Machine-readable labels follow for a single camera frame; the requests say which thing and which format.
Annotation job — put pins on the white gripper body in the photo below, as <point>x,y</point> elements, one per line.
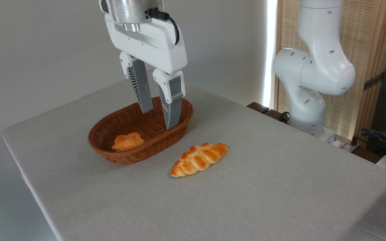
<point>156,43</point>

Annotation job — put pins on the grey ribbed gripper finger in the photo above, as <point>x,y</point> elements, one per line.
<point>174,102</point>
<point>141,85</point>

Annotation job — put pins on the round knotted orange bread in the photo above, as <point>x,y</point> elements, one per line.
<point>127,142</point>

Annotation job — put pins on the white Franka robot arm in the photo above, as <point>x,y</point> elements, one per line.
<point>313,67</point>

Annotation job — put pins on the brown woven wicker basket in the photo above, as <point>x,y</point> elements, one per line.
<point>152,130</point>

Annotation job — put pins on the long braided golden bread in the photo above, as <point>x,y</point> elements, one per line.
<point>198,160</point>

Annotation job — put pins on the grey tablecloth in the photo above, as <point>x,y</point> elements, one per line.
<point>246,187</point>

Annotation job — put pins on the white power strip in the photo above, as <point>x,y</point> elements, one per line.
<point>349,145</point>

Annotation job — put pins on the wooden slatted folding screen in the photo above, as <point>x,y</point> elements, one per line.
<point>367,43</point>

